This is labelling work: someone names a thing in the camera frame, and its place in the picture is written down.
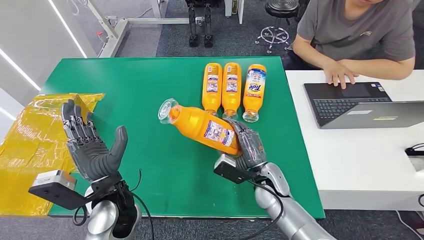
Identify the orange bottle with Tide label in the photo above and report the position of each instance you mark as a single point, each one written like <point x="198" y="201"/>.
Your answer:
<point x="254" y="96"/>

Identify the black round stool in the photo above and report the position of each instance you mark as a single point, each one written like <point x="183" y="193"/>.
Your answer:
<point x="281" y="6"/>

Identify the black humanoid robot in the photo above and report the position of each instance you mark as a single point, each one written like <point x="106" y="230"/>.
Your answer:
<point x="192" y="23"/>

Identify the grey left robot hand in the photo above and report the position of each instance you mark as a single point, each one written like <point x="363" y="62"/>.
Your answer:
<point x="89" y="159"/>

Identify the white metal gantry frame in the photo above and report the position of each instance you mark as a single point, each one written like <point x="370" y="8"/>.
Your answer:
<point x="114" y="36"/>

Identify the person's left forearm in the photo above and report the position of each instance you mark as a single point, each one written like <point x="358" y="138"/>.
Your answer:
<point x="381" y="68"/>

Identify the person's right forearm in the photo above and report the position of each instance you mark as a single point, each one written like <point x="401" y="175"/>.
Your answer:
<point x="308" y="49"/>

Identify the person's right hand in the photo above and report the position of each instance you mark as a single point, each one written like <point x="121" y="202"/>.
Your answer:
<point x="338" y="73"/>

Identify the white wall light strip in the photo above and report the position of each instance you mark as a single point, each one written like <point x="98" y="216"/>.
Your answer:
<point x="68" y="30"/>

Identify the white table leg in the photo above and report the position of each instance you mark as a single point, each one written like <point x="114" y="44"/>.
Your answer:
<point x="240" y="10"/>

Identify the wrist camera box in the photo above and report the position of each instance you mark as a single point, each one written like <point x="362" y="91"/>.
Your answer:
<point x="230" y="170"/>
<point x="53" y="192"/>

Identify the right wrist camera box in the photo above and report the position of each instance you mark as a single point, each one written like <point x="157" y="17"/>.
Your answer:
<point x="230" y="170"/>

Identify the white desk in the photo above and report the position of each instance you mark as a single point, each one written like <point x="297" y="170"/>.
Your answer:
<point x="357" y="159"/>

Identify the green table mat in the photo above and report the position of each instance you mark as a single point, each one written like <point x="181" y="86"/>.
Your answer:
<point x="149" y="82"/>

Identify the black power plug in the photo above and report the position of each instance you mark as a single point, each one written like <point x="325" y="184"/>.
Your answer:
<point x="414" y="151"/>

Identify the dark grey laptop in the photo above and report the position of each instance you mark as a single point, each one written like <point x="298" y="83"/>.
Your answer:
<point x="348" y="106"/>

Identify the yellow taped cardboard box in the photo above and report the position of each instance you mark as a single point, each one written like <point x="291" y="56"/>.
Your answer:
<point x="30" y="149"/>

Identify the orange detergent bottle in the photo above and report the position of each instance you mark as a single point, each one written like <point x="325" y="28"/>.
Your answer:
<point x="212" y="92"/>
<point x="195" y="124"/>
<point x="231" y="92"/>

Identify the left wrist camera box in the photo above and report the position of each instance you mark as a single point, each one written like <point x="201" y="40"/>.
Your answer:
<point x="53" y="192"/>

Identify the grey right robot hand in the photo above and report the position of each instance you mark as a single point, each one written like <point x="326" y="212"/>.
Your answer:
<point x="251" y="149"/>

